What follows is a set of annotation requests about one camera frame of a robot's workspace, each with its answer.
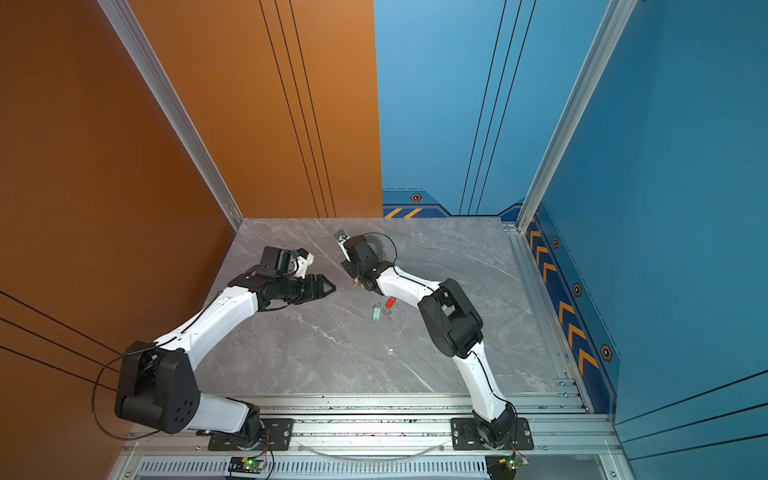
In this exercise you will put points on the red tag with small key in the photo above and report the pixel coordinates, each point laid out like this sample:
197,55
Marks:
389,304

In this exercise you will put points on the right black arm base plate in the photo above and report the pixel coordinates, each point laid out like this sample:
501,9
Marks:
471,434

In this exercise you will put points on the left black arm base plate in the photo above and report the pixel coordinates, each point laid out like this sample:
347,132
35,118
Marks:
272,433

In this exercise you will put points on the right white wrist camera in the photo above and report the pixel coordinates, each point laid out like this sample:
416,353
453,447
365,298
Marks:
342,237

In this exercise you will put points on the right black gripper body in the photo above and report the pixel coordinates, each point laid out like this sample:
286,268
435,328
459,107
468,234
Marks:
354,271

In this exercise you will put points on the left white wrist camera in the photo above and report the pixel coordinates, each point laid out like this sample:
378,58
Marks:
300,261

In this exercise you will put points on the green circuit board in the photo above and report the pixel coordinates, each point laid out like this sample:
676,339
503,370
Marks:
248,467
504,467

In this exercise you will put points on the aluminium corner post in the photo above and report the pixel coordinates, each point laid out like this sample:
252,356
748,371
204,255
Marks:
606,39
126,25

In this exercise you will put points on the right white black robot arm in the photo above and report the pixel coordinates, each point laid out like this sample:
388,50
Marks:
454,326

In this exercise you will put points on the aluminium rail frame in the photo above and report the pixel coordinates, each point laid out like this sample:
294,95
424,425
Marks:
392,436

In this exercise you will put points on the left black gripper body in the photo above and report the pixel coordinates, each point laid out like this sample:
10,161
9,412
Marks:
297,290

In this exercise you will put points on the left green circuit board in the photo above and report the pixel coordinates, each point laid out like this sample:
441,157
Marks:
248,467

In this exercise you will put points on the right aluminium corner post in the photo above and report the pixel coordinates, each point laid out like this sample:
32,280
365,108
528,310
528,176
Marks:
606,39

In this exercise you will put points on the right green circuit board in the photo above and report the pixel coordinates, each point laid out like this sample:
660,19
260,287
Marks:
504,467

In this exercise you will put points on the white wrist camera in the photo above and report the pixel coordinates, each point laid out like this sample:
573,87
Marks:
300,261
342,237

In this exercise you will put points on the left aluminium corner post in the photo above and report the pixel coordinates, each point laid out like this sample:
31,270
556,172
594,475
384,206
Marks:
126,25

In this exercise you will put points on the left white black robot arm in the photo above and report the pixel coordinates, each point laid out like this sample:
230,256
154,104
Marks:
157,387

